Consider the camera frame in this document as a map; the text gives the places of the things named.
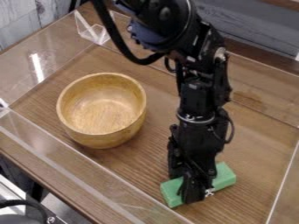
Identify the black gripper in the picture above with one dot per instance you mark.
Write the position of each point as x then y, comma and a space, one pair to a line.
198, 143

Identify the green rectangular block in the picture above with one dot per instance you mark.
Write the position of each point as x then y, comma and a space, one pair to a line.
225, 180

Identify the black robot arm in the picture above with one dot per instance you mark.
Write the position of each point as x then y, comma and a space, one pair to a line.
167, 27

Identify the brown wooden bowl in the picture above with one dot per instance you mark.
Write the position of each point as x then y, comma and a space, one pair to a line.
102, 109

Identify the black metal frame with bolt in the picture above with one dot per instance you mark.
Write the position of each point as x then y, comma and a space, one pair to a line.
56, 209

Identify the clear acrylic tray wall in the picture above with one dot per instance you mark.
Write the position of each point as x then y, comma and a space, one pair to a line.
87, 186

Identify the clear acrylic corner bracket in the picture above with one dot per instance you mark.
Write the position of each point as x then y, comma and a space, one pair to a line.
94, 33

